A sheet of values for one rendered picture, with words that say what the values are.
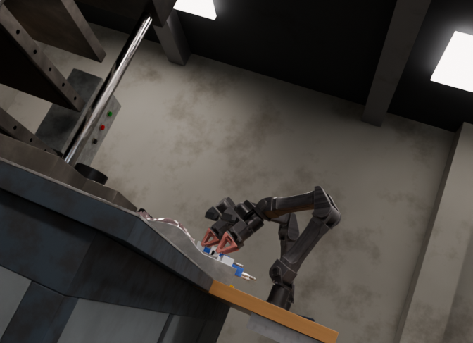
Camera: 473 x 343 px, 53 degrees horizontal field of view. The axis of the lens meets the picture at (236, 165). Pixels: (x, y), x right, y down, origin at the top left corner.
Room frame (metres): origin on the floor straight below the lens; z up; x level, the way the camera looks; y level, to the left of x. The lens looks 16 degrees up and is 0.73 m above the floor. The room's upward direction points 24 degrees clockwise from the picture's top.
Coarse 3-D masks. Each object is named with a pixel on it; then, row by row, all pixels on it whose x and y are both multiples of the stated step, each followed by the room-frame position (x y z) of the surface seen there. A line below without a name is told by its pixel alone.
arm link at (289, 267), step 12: (336, 216) 1.57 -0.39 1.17; (312, 228) 1.58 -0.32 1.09; (324, 228) 1.57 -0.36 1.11; (300, 240) 1.60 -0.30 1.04; (312, 240) 1.58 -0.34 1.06; (288, 252) 1.62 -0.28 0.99; (300, 252) 1.59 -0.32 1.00; (276, 264) 1.63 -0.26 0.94; (288, 264) 1.60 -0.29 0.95; (300, 264) 1.62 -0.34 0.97; (288, 276) 1.61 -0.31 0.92
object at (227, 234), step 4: (228, 232) 1.74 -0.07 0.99; (224, 236) 1.74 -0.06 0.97; (228, 236) 1.74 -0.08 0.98; (232, 236) 1.77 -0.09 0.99; (224, 240) 1.76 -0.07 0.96; (228, 240) 1.75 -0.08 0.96; (232, 240) 1.73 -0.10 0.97; (220, 244) 1.76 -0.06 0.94; (232, 244) 1.73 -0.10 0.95; (224, 248) 1.75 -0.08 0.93; (228, 248) 1.74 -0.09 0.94; (232, 248) 1.75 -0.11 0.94; (220, 252) 1.76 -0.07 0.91
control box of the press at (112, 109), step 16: (80, 80) 2.10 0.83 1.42; (96, 80) 2.09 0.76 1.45; (80, 96) 2.09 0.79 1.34; (112, 96) 2.25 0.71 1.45; (48, 112) 2.12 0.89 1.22; (64, 112) 2.10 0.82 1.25; (112, 112) 2.32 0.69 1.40; (48, 128) 2.11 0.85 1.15; (64, 128) 2.09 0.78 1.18; (96, 128) 2.26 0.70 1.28; (48, 144) 2.10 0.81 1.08; (64, 144) 2.09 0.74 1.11; (96, 144) 2.34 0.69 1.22; (80, 160) 2.27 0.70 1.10
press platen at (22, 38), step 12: (0, 12) 1.33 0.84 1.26; (0, 24) 1.36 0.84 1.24; (12, 24) 1.39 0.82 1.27; (12, 36) 1.42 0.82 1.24; (24, 36) 1.46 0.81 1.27; (24, 48) 1.49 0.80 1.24; (36, 48) 1.53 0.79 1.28; (36, 60) 1.56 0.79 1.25; (48, 60) 1.62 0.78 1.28; (48, 72) 1.65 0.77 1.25; (60, 84) 1.74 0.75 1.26; (72, 96) 1.86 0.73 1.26; (72, 108) 1.95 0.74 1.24
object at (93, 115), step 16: (144, 16) 1.96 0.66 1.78; (144, 32) 1.97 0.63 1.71; (128, 48) 1.96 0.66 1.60; (128, 64) 1.98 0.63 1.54; (112, 80) 1.96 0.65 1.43; (96, 96) 1.96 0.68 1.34; (96, 112) 1.96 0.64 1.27; (80, 128) 1.96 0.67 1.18; (80, 144) 1.96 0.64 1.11; (64, 160) 1.96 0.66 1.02
